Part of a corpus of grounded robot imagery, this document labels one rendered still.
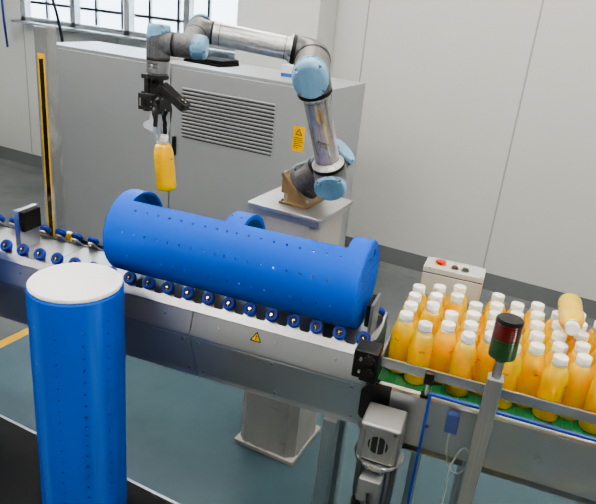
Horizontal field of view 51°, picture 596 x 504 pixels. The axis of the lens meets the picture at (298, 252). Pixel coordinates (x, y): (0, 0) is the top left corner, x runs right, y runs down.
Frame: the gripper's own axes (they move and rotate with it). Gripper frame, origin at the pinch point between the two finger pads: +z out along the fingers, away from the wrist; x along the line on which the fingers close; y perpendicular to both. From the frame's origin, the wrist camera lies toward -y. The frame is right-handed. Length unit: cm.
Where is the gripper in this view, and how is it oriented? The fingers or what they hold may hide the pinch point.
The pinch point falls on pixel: (162, 136)
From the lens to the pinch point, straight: 217.2
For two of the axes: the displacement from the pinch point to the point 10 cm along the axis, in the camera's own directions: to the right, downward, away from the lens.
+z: -1.0, 9.2, 3.8
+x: -3.5, 3.3, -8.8
